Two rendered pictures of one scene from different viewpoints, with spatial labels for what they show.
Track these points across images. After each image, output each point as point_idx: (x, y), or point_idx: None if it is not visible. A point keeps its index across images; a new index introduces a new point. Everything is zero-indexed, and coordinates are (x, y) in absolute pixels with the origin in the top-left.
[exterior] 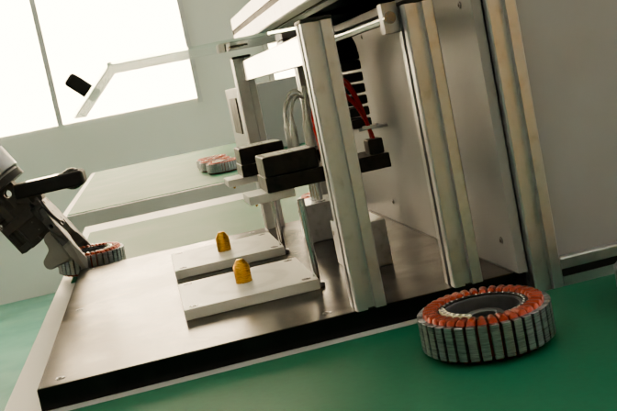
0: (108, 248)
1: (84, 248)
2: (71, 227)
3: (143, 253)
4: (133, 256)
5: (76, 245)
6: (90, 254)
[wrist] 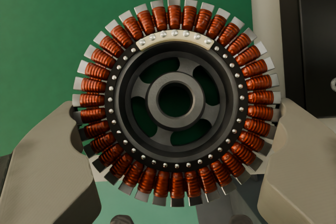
0: (235, 33)
1: (110, 125)
2: (93, 176)
3: None
4: (84, 14)
5: (293, 127)
6: (252, 90)
